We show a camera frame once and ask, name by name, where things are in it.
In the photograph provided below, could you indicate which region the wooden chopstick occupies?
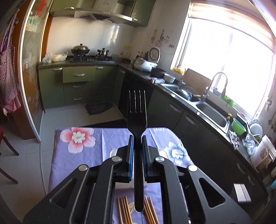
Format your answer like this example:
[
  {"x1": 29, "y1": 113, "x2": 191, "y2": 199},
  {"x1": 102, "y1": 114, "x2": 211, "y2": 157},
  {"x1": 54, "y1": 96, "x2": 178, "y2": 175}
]
[{"x1": 117, "y1": 198, "x2": 124, "y2": 224}]

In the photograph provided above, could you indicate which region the black plastic fork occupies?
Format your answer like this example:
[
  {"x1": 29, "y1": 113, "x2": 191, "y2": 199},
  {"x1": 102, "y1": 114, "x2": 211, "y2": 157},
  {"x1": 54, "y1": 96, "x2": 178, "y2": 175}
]
[{"x1": 127, "y1": 90, "x2": 147, "y2": 212}]

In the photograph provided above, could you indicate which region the chrome kitchen faucet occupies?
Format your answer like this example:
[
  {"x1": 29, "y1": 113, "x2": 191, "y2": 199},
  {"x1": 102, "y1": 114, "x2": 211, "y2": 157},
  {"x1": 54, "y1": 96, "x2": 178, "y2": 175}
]
[{"x1": 201, "y1": 71, "x2": 228, "y2": 102}]

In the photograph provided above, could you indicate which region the purple floral tablecloth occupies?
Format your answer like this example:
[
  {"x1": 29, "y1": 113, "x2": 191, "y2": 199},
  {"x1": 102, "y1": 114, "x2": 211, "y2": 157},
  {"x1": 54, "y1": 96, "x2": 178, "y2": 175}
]
[{"x1": 48, "y1": 127, "x2": 195, "y2": 224}]

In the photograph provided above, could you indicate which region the dark floor mat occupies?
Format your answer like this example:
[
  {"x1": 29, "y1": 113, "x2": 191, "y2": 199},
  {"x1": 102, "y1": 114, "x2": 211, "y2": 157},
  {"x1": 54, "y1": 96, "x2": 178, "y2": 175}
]
[{"x1": 85, "y1": 102, "x2": 112, "y2": 115}]

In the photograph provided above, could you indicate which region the steel sink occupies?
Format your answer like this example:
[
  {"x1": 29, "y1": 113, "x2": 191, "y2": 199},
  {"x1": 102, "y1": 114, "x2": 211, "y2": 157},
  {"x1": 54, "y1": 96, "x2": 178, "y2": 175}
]
[{"x1": 196, "y1": 103, "x2": 230, "y2": 133}]

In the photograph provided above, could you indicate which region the green plastic basin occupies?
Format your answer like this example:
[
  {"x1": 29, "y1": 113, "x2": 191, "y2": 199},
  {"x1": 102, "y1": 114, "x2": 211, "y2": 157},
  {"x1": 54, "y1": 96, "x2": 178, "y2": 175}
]
[{"x1": 231, "y1": 118, "x2": 246, "y2": 136}]

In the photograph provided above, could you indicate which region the white bowl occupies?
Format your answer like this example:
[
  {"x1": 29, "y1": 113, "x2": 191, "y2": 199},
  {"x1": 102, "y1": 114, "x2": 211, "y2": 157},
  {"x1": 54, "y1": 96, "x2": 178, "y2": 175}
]
[{"x1": 163, "y1": 73, "x2": 175, "y2": 84}]

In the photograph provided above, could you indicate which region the wooden cutting board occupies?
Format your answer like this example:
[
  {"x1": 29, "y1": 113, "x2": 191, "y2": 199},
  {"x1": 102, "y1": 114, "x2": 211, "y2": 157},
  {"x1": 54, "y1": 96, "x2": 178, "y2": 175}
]
[{"x1": 183, "y1": 69, "x2": 211, "y2": 90}]

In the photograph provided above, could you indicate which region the black inner pot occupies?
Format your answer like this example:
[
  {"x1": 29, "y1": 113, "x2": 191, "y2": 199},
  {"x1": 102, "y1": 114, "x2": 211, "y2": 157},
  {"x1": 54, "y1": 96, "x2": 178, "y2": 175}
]
[{"x1": 150, "y1": 68, "x2": 166, "y2": 78}]

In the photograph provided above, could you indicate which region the white rice cooker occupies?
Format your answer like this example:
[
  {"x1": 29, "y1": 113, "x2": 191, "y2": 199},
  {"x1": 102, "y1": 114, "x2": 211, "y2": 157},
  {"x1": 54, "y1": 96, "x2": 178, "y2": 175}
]
[{"x1": 134, "y1": 47, "x2": 160, "y2": 72}]

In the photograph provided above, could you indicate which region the white plastic bucket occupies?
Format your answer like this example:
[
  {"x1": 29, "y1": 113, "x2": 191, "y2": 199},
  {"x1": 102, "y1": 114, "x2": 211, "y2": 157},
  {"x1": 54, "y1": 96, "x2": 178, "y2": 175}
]
[{"x1": 250, "y1": 135, "x2": 275, "y2": 172}]

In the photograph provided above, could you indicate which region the gas stove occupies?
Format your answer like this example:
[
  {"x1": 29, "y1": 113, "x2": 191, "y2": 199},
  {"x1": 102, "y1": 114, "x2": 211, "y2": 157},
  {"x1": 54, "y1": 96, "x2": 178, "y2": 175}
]
[{"x1": 69, "y1": 55, "x2": 115, "y2": 63}]

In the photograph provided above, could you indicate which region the small steel pot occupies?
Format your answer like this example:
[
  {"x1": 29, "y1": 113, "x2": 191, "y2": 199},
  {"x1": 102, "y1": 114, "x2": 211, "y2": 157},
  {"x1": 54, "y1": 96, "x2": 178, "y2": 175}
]
[{"x1": 97, "y1": 48, "x2": 109, "y2": 57}]

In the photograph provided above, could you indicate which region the black wok with lid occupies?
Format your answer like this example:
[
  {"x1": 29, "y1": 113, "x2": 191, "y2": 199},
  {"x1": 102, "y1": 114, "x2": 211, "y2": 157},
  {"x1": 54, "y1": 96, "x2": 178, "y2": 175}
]
[{"x1": 71, "y1": 43, "x2": 90, "y2": 55}]

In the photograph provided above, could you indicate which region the checkered apron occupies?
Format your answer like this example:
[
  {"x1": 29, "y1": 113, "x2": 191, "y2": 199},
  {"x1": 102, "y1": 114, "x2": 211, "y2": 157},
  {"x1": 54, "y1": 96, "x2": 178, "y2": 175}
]
[{"x1": 1, "y1": 13, "x2": 21, "y2": 115}]

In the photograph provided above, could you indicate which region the steel range hood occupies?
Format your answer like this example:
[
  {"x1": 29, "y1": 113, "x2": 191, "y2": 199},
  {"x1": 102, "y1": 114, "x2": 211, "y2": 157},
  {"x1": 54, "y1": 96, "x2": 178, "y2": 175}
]
[{"x1": 74, "y1": 1, "x2": 133, "y2": 24}]

